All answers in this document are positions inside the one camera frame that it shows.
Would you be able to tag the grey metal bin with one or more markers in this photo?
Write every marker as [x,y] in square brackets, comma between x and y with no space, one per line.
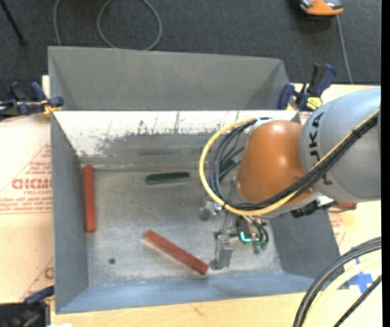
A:
[154,216]

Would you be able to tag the red-brown flat block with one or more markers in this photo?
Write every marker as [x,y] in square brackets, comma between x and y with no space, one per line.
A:
[90,199]
[176,251]

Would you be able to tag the black cylinder on white bracket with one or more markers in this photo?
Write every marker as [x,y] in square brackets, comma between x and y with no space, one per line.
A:
[304,212]

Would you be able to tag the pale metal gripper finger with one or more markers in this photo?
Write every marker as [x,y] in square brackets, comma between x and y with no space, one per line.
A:
[222,258]
[224,241]

